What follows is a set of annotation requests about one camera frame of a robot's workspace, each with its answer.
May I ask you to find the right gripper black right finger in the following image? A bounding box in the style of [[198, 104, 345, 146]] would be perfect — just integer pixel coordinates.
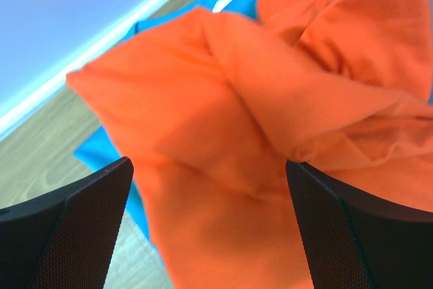
[[286, 161, 432, 288]]

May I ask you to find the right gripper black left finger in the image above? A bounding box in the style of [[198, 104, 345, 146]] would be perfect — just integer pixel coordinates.
[[1, 157, 133, 288]]

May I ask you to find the orange t shirt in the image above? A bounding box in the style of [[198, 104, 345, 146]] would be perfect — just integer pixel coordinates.
[[66, 0, 432, 288]]

